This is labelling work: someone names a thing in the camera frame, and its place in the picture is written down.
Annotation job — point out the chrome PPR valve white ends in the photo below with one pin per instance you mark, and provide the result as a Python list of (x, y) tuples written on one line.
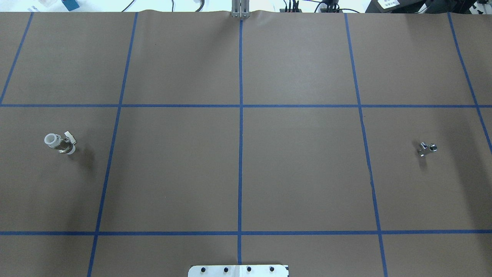
[(65, 144)]

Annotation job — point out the black connector cluster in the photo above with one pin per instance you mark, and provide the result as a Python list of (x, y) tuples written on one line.
[(291, 6)]

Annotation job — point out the black device top right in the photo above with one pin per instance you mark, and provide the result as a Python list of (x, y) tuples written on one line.
[(395, 6)]

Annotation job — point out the blue box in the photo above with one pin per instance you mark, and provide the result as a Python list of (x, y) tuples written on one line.
[(70, 5)]

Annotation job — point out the grey metal camera post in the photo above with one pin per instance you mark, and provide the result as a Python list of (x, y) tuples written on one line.
[(240, 9)]

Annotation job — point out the white metal base plate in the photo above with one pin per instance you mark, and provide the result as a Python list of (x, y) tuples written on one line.
[(260, 270)]

